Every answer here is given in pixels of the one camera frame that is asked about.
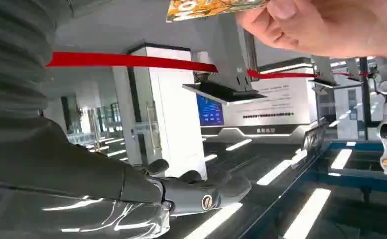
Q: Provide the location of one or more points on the person's hand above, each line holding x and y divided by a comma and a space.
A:
332, 26

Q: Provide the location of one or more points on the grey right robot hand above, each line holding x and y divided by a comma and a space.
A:
64, 184

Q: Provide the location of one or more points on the white square pillar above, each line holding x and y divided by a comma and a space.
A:
176, 115

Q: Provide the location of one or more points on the ribbed grey right arm sleeve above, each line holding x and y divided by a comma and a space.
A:
11, 59

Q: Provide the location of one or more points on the red barrier ribbon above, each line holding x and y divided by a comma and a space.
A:
130, 61

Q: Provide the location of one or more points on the blue display screen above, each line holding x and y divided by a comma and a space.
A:
209, 112

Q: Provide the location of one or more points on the black vertical post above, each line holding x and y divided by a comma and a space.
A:
364, 99

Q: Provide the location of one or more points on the white wall panel with text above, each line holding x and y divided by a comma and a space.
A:
272, 102

